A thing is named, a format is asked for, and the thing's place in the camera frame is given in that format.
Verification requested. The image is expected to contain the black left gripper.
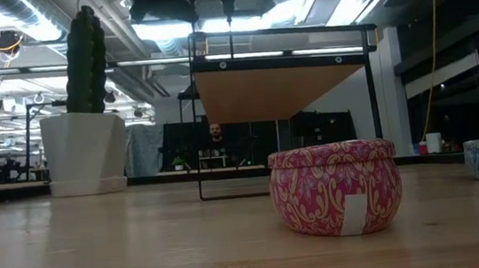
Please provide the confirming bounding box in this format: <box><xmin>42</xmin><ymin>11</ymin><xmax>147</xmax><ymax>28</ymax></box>
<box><xmin>125</xmin><ymin>0</ymin><xmax>206</xmax><ymax>31</ymax></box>

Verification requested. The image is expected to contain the black ceiling cable reel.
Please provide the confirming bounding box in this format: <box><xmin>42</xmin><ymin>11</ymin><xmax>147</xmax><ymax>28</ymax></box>
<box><xmin>0</xmin><ymin>28</ymin><xmax>26</xmax><ymax>57</ymax></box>

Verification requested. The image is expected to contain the small green potted plant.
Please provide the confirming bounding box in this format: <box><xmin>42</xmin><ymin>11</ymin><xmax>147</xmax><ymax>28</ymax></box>
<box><xmin>169</xmin><ymin>155</ymin><xmax>187</xmax><ymax>172</ymax></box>

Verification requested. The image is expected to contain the pink patterned candle tin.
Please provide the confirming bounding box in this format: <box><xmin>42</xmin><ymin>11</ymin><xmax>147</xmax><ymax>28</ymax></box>
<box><xmin>264</xmin><ymin>134</ymin><xmax>408</xmax><ymax>245</ymax></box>

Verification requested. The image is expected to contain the wooden shelf riser black frame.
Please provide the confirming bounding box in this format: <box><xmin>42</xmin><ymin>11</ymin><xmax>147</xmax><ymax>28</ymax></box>
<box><xmin>182</xmin><ymin>12</ymin><xmax>396</xmax><ymax>204</ymax></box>

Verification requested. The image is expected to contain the yellow cable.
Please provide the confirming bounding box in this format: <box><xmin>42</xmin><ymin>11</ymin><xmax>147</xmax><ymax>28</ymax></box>
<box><xmin>405</xmin><ymin>0</ymin><xmax>454</xmax><ymax>143</ymax></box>

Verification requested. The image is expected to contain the person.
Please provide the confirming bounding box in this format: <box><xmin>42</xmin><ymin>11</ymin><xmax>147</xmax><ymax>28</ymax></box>
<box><xmin>202</xmin><ymin>121</ymin><xmax>238</xmax><ymax>169</ymax></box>

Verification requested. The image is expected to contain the white faceted plant pot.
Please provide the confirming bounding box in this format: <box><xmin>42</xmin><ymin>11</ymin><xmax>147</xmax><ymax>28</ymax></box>
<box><xmin>38</xmin><ymin>106</ymin><xmax>134</xmax><ymax>201</ymax></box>

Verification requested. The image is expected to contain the black desk partition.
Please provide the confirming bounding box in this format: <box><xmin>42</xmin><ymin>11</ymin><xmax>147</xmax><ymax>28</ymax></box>
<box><xmin>156</xmin><ymin>102</ymin><xmax>361</xmax><ymax>175</ymax></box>

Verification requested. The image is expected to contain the grey covered cabinet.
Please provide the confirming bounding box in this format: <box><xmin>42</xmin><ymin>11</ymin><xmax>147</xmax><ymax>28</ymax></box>
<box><xmin>121</xmin><ymin>122</ymin><xmax>169</xmax><ymax>179</ymax></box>

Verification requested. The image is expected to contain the dark green cactus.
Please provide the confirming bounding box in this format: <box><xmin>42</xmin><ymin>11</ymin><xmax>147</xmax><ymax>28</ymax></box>
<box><xmin>55</xmin><ymin>3</ymin><xmax>114</xmax><ymax>117</ymax></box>

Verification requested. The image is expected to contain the black aluminium rig frame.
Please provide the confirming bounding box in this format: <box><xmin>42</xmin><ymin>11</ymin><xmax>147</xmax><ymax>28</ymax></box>
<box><xmin>0</xmin><ymin>136</ymin><xmax>467</xmax><ymax>213</ymax></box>

